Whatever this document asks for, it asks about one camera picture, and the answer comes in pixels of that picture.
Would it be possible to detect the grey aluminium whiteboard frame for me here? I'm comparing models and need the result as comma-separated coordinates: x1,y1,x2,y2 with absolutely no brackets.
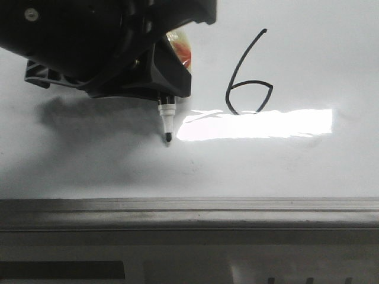
1,197,378,232

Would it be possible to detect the white whiteboard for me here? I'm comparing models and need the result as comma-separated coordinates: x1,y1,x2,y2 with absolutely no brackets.
1,1,378,199

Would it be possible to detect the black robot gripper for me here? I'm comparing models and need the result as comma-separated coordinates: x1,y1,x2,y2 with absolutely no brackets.
1,1,217,98

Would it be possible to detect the black and white whiteboard marker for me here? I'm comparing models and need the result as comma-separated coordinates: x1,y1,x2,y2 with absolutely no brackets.
157,28,193,147

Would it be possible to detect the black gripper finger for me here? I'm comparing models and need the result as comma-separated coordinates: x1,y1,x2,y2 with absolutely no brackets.
150,38,192,97

